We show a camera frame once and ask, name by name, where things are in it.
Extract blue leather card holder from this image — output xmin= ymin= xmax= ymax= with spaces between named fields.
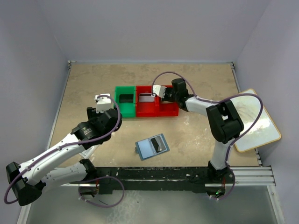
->
xmin=135 ymin=133 xmax=170 ymax=161

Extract black card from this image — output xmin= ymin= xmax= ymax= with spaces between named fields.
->
xmin=119 ymin=94 xmax=134 ymax=103
xmin=150 ymin=136 xmax=167 ymax=153

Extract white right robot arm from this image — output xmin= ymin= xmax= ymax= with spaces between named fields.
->
xmin=152 ymin=78 xmax=244 ymax=182

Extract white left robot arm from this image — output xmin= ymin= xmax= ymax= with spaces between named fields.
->
xmin=4 ymin=107 xmax=122 ymax=206

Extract black card in bin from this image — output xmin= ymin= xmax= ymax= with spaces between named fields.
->
xmin=119 ymin=94 xmax=134 ymax=103

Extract white plastic card packet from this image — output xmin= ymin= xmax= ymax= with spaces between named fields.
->
xmin=79 ymin=146 xmax=97 ymax=159

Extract silver card in bin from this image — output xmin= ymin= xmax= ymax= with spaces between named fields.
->
xmin=138 ymin=93 xmax=155 ymax=103

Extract red bin right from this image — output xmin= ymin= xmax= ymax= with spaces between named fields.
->
xmin=156 ymin=85 xmax=179 ymax=117

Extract red bin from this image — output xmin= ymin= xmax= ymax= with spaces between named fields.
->
xmin=156 ymin=85 xmax=179 ymax=117
xmin=135 ymin=85 xmax=158 ymax=117

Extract green bin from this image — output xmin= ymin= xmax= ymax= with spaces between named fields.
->
xmin=114 ymin=86 xmax=136 ymax=118

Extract red bin middle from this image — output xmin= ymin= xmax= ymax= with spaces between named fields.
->
xmin=135 ymin=85 xmax=158 ymax=117

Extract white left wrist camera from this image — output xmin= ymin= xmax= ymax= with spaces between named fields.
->
xmin=94 ymin=93 xmax=112 ymax=113

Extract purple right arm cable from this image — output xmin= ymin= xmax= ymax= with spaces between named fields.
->
xmin=151 ymin=71 xmax=264 ymax=168

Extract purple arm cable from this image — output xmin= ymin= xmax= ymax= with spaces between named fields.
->
xmin=151 ymin=71 xmax=264 ymax=168
xmin=4 ymin=94 xmax=123 ymax=205

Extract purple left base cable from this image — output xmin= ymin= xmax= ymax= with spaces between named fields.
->
xmin=78 ymin=175 xmax=126 ymax=208

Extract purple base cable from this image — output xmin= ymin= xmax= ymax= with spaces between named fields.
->
xmin=209 ymin=163 xmax=236 ymax=202
xmin=78 ymin=175 xmax=126 ymax=208

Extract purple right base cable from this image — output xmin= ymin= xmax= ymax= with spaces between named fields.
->
xmin=209 ymin=163 xmax=236 ymax=202

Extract aluminium frame rail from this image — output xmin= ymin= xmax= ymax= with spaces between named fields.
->
xmin=63 ymin=166 xmax=278 ymax=187

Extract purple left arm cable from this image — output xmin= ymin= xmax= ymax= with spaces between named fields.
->
xmin=4 ymin=94 xmax=123 ymax=205

